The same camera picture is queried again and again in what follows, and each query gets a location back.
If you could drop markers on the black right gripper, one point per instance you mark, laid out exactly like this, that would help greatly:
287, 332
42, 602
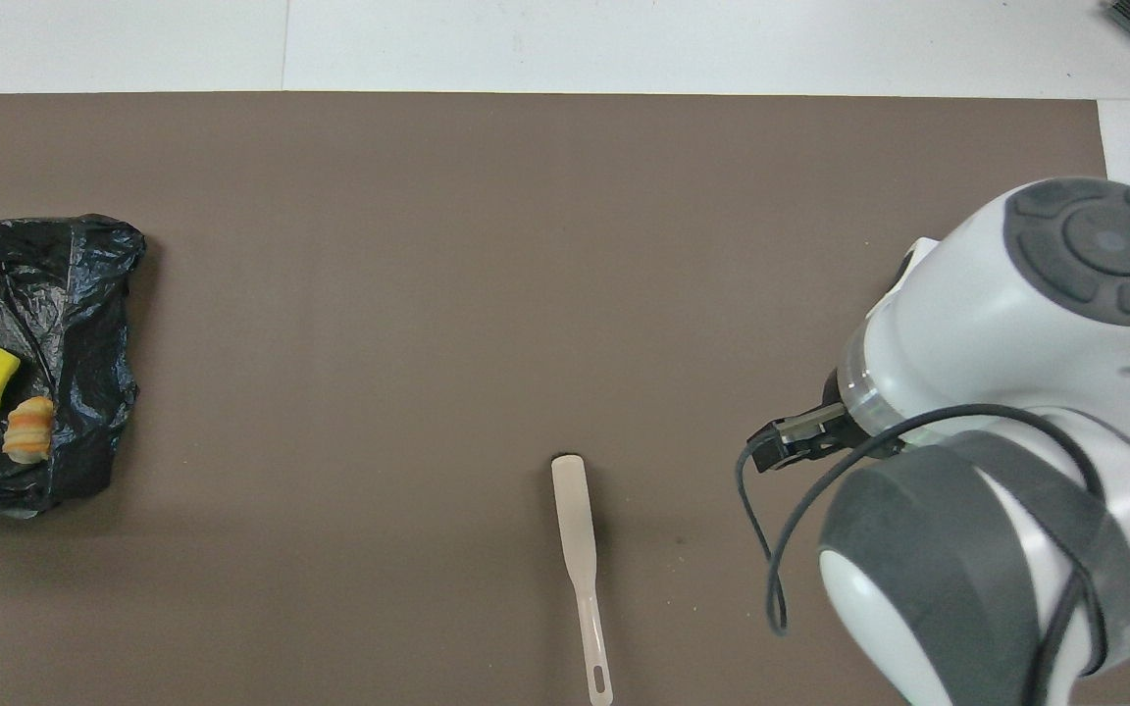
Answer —
859, 439

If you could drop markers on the beige hand brush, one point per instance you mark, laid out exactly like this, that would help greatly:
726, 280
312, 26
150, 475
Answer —
575, 520

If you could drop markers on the pale yellow foam lump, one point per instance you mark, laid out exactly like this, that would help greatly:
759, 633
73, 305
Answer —
28, 431

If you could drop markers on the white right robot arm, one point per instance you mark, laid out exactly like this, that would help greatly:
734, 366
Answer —
1016, 324

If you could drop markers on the black bag lined bin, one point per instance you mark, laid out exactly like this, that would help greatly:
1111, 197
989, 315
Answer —
84, 294

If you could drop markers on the brown table mat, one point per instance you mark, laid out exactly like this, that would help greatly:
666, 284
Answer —
428, 245

